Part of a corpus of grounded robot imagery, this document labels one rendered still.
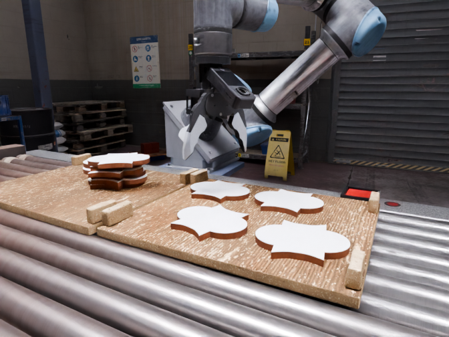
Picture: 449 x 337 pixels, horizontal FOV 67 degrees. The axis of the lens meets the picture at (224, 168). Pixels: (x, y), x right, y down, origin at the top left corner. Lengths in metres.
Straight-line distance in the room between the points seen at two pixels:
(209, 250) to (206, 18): 0.42
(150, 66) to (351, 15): 5.63
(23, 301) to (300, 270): 0.34
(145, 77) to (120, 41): 0.82
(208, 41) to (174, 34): 5.57
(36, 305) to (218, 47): 0.50
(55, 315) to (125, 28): 6.52
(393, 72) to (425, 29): 0.61
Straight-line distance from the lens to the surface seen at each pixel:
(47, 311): 0.46
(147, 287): 0.46
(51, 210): 0.72
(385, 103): 5.26
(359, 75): 5.26
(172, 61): 6.23
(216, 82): 0.66
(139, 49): 6.63
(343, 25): 1.03
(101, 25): 7.20
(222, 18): 0.68
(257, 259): 0.48
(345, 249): 0.50
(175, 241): 0.53
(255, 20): 0.75
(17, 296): 0.50
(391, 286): 0.50
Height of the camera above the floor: 1.17
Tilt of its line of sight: 14 degrees down
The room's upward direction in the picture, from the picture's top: straight up
